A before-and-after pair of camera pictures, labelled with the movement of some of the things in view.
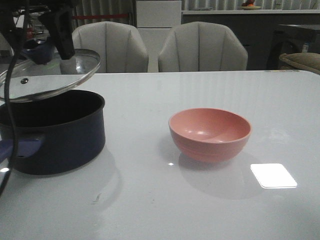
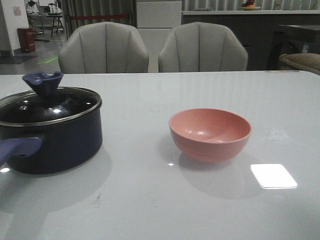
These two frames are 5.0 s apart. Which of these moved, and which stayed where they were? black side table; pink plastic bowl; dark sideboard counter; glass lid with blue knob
Moved: glass lid with blue knob
Stayed: black side table; pink plastic bowl; dark sideboard counter
